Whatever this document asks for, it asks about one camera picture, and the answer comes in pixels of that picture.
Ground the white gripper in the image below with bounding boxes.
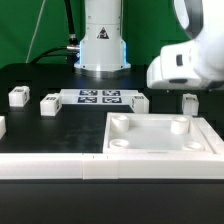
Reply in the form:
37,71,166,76
147,41,224,90

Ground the white square table top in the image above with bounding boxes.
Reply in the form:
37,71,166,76
103,113,214,154

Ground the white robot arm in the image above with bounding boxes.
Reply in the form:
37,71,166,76
74,0,224,89

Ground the white fiducial marker plate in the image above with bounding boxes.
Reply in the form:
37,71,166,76
60,89,138,105

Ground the white U-shaped obstacle fence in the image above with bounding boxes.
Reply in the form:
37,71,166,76
0,118,224,179

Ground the white block left edge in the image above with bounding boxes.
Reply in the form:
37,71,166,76
0,116,6,140

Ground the black cable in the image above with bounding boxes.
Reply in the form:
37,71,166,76
29,0,81,65

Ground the white thin cable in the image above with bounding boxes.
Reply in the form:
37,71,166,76
25,0,48,64

